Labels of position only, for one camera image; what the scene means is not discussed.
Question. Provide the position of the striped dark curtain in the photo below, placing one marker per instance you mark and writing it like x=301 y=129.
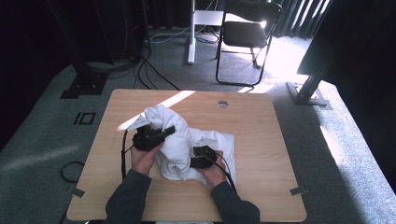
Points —
x=299 y=17

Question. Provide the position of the black stand with flat base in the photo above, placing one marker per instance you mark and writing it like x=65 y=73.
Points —
x=85 y=81

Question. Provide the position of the person's right hand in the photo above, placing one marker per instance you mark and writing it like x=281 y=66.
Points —
x=214 y=172

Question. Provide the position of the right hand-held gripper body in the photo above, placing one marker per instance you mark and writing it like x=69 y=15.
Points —
x=204 y=155

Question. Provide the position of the white skirt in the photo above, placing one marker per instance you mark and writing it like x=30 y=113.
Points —
x=183 y=146

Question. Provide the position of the metal stand with base plate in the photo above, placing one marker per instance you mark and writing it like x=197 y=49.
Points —
x=309 y=90

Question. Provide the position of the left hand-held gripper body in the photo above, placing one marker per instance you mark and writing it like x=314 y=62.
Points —
x=146 y=138

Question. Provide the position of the white desk leg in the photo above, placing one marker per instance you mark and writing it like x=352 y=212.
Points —
x=192 y=37

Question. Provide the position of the grey tape piece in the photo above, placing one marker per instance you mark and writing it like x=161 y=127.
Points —
x=78 y=193
x=298 y=190

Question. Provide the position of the black folding chair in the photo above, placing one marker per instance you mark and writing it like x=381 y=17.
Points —
x=246 y=34

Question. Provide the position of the black curtain panel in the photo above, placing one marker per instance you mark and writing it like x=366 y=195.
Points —
x=358 y=40

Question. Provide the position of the person's left hand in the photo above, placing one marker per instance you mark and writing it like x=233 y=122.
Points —
x=144 y=160

